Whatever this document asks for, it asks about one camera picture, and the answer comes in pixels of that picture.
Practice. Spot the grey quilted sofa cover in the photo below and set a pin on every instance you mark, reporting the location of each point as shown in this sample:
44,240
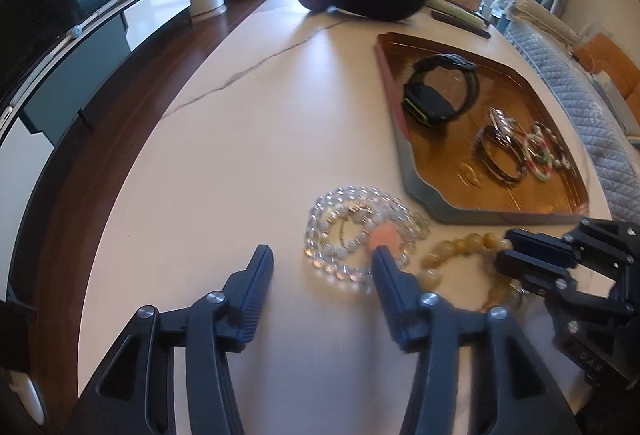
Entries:
575,80

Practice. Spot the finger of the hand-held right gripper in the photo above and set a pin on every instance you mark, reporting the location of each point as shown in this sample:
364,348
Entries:
540,245
530,272

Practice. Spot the small gold earring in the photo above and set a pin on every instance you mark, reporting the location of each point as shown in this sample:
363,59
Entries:
470,172

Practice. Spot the black remote control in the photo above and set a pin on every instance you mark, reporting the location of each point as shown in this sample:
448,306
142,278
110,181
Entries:
470,29

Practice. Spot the orange sofa cushion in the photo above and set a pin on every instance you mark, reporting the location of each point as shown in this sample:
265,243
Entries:
607,52

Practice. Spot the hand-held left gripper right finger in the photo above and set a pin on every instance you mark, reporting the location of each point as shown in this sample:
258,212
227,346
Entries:
387,290

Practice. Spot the white television cabinet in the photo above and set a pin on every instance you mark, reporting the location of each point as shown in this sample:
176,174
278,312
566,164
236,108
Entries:
155,10

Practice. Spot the copper metal tray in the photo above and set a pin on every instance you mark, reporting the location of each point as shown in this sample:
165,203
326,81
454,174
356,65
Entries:
450,155

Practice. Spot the black smartwatch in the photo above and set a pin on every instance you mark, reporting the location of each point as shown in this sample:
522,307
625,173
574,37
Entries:
430,102

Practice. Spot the pale green stick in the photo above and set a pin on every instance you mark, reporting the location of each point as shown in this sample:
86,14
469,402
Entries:
450,10

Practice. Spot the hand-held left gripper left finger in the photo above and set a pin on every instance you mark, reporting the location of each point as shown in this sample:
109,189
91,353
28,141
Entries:
255,285

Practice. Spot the rolled quilt in bag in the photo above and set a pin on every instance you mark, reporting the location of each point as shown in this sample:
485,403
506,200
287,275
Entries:
535,15

